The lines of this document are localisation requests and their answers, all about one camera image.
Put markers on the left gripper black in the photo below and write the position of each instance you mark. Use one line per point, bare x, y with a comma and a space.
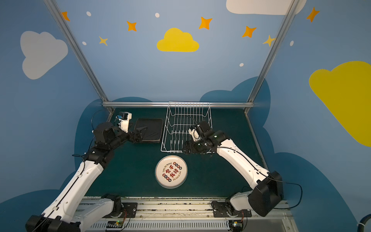
136, 135

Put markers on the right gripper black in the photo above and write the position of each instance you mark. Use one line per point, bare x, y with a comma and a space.
192, 146

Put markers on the white round plate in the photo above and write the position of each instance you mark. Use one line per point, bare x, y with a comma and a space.
171, 172

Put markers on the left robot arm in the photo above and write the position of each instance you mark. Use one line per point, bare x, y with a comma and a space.
59, 216

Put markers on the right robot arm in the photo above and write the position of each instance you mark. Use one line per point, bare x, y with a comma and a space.
267, 187

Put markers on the right controller board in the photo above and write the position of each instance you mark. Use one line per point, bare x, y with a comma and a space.
235, 226

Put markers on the controller board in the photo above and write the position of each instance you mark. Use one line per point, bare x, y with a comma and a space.
114, 226
235, 226

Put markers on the left controller board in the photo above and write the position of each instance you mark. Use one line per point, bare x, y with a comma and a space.
114, 226

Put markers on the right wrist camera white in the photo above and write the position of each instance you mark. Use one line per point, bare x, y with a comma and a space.
194, 134

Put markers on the aluminium rear frame rail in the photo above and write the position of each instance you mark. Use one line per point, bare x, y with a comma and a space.
133, 104

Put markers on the white wire dish rack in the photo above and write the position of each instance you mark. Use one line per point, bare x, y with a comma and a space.
178, 121

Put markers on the left aluminium frame post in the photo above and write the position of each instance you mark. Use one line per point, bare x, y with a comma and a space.
69, 36

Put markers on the aluminium frame post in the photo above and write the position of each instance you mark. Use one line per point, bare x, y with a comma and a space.
69, 36
284, 27

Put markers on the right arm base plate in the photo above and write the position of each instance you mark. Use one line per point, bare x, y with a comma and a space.
226, 210

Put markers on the front aluminium rail bed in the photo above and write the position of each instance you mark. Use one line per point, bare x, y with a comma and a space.
188, 213

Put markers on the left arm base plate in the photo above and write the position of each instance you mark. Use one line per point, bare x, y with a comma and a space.
127, 210

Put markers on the right aluminium frame post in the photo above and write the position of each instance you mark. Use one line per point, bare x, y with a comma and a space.
284, 27

